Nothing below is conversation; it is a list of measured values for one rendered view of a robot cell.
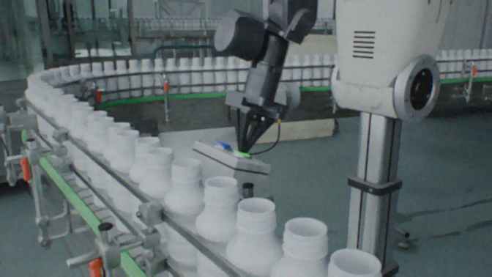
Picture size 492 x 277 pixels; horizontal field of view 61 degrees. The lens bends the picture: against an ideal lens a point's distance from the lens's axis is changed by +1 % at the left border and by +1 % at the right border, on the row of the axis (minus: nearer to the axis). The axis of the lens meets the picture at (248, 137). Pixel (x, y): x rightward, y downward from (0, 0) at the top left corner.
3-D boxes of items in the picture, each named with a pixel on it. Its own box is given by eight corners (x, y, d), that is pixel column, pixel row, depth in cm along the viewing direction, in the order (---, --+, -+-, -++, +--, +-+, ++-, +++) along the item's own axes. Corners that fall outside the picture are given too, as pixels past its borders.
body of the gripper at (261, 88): (259, 108, 65) (272, 63, 65) (224, 99, 73) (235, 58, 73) (288, 117, 69) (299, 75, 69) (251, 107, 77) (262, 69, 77)
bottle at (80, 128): (107, 187, 87) (100, 110, 82) (77, 191, 85) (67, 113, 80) (105, 177, 92) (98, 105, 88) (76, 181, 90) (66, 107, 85)
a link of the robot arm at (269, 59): (299, 39, 70) (278, 39, 74) (268, 25, 66) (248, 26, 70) (287, 78, 70) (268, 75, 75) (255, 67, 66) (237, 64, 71)
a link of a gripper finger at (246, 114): (235, 153, 68) (250, 98, 67) (212, 143, 73) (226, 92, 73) (265, 159, 72) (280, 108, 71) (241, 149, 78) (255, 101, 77)
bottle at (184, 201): (220, 270, 58) (218, 158, 53) (199, 295, 53) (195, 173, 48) (183, 260, 60) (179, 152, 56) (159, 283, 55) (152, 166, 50)
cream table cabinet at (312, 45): (310, 124, 554) (315, 34, 522) (334, 136, 498) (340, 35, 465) (232, 131, 520) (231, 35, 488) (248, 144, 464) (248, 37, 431)
